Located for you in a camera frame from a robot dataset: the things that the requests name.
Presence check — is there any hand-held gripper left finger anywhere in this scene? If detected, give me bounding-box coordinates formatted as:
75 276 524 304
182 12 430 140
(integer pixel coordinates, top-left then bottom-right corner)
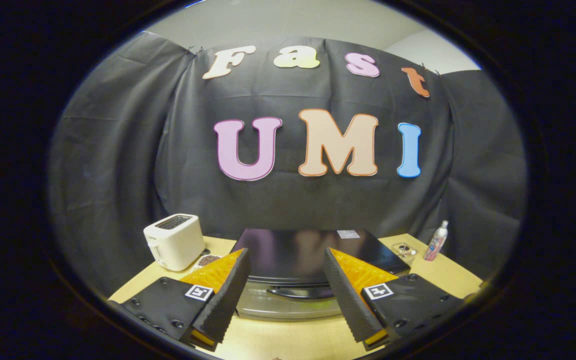
109 247 251 352

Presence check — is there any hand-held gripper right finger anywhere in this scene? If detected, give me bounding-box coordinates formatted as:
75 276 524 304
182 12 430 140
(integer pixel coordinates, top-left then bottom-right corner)
323 246 466 351

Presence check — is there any black toaster oven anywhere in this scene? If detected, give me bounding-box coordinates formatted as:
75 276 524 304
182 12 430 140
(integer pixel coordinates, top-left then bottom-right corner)
229 228 412 322

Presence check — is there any white pop-up toaster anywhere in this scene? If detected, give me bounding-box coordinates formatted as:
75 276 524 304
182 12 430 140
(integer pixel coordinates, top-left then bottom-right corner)
143 213 206 272

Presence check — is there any small dish of dark beans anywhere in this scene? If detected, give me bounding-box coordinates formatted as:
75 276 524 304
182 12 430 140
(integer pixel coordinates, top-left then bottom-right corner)
194 254 223 271

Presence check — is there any clear glass jar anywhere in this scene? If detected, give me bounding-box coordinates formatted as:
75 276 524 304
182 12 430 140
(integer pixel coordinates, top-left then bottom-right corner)
391 242 419 266

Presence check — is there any pink and white bottle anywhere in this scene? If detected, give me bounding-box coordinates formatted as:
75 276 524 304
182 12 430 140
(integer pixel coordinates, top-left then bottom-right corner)
423 220 449 262

